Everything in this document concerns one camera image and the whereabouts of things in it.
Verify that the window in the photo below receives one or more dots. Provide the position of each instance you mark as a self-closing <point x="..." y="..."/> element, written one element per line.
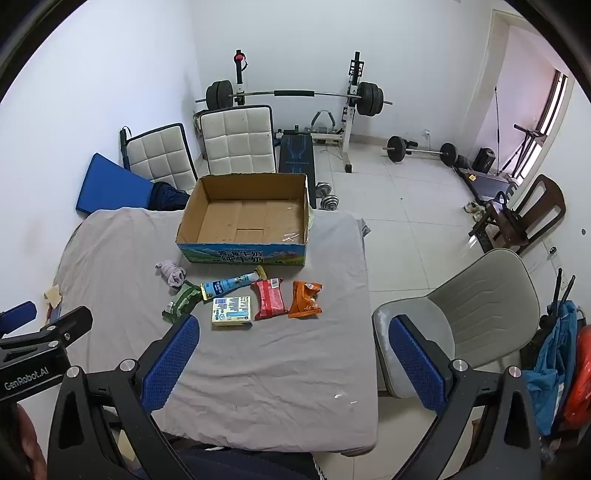
<point x="549" y="110"/>

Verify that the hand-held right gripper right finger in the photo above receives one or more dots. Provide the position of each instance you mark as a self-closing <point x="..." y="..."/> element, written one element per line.
<point x="415" y="364"/>

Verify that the white and blue carton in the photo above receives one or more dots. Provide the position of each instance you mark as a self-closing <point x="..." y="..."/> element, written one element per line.
<point x="232" y="311"/>

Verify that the orange bag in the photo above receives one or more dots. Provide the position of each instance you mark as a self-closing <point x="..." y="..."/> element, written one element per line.
<point x="579" y="383"/>

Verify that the short barbell with black plates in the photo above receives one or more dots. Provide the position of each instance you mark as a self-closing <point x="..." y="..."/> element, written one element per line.
<point x="396" y="148"/>

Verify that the red snack packet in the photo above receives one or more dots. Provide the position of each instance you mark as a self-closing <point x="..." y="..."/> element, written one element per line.
<point x="268" y="300"/>

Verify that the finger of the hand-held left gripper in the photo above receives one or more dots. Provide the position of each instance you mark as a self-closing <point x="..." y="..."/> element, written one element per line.
<point x="64" y="325"/>
<point x="18" y="314"/>

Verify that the person's left hand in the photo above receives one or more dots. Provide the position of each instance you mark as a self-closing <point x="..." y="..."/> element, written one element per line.
<point x="30" y="443"/>

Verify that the person's dark pants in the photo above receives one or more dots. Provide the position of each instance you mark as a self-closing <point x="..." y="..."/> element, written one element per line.
<point x="249" y="466"/>

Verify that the orange snack packet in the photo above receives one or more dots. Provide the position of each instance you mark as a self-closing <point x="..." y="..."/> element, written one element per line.
<point x="304" y="301"/>

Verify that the cardboard box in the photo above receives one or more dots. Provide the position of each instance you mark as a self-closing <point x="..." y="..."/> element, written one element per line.
<point x="240" y="254"/>

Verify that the crumpled paper piece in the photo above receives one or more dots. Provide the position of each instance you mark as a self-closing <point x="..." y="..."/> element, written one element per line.
<point x="53" y="295"/>

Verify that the white padded chair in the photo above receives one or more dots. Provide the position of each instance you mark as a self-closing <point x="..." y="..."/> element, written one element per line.
<point x="159" y="157"/>
<point x="238" y="138"/>

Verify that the black poles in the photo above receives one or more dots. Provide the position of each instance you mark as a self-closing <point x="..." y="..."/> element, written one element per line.
<point x="558" y="290"/>

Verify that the grey office chair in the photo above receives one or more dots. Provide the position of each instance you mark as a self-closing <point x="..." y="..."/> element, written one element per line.
<point x="485" y="295"/>

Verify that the pair of pale shoes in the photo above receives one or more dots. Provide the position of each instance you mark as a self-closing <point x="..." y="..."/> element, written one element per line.
<point x="474" y="208"/>

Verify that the lavender sock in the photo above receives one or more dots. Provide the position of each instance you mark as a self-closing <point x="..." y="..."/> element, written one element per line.
<point x="171" y="274"/>

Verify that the white weight rack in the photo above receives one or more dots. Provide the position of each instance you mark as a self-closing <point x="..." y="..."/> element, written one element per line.
<point x="353" y="110"/>

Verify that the chrome dumbbell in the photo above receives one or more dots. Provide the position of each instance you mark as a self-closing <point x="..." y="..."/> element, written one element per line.
<point x="330" y="203"/>
<point x="324" y="189"/>

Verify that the black treadmill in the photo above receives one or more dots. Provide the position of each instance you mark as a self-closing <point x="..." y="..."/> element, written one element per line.
<point x="487" y="184"/>

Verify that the dark wooden chair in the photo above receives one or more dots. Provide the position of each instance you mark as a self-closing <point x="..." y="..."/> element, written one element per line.
<point x="549" y="198"/>

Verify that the dark blue garment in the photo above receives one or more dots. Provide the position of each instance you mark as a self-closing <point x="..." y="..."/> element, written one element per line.
<point x="168" y="197"/>

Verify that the long blue snack packet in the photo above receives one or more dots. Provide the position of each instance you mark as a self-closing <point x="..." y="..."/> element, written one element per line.
<point x="226" y="285"/>

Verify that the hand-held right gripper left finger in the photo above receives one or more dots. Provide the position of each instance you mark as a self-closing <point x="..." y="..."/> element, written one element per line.
<point x="171" y="364"/>

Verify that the green snack packet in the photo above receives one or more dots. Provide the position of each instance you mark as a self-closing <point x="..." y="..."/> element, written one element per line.
<point x="181" y="300"/>

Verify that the blue foam mat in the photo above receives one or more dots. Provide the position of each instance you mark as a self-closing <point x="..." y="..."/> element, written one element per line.
<point x="113" y="187"/>

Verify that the blue bag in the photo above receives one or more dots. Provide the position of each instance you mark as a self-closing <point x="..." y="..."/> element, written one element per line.
<point x="554" y="364"/>

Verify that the black speaker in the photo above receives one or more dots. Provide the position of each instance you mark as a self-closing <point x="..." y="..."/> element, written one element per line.
<point x="484" y="161"/>

